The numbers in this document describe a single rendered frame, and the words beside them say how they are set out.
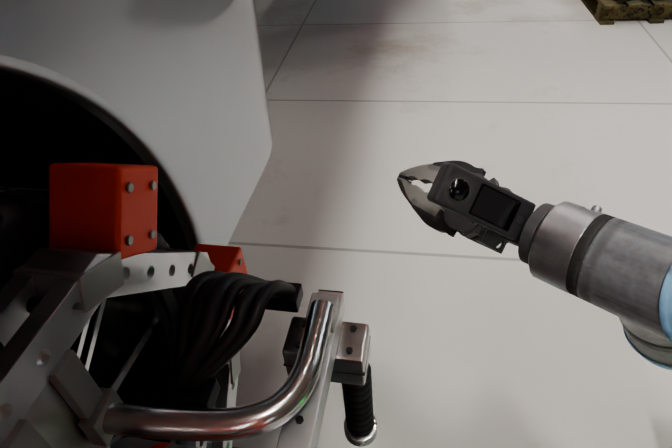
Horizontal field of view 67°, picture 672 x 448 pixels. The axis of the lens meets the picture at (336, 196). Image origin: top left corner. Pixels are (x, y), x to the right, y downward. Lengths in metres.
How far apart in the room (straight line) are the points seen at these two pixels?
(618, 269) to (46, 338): 0.48
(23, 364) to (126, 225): 0.15
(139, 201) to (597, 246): 0.44
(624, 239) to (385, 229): 1.60
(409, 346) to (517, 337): 0.35
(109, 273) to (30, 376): 0.10
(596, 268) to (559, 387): 1.20
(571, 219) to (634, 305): 0.10
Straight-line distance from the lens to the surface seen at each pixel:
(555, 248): 0.55
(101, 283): 0.49
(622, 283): 0.53
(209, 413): 0.48
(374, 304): 1.82
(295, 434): 0.49
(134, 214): 0.52
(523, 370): 1.72
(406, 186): 0.67
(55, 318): 0.46
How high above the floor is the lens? 1.42
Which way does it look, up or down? 39 degrees down
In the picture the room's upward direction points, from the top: 5 degrees counter-clockwise
